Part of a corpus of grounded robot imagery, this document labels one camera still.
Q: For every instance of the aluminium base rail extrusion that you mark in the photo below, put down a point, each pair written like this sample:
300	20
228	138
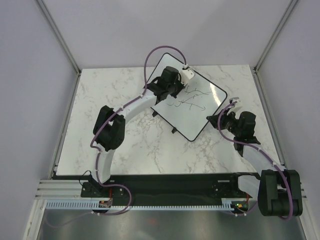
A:
58	190

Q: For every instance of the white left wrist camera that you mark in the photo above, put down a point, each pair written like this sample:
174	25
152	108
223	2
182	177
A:
186	74

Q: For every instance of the aluminium frame post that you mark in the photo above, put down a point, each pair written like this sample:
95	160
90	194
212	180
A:
275	34
57	34

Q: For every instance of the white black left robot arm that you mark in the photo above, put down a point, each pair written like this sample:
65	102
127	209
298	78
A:
109	128

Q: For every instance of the aluminium left frame post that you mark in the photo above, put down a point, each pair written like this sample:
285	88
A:
57	34

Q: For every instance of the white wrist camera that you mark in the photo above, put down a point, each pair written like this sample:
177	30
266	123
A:
236	105
186	74

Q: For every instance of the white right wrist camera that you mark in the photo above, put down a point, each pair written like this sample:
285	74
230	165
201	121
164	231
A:
236	105

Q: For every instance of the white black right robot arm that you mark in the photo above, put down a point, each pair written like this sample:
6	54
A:
277	190

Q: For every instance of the slotted grey cable duct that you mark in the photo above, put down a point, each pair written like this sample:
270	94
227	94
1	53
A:
98	205

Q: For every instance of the white whiteboard black frame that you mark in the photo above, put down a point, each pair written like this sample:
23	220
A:
188	112

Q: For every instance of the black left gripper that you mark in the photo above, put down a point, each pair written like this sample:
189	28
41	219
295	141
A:
176	87

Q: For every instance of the aluminium right frame post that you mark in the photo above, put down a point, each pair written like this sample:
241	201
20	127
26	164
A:
275	34

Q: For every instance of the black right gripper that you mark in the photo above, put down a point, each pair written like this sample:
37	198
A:
224	116

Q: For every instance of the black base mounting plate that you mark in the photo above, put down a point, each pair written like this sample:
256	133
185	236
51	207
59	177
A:
169	188

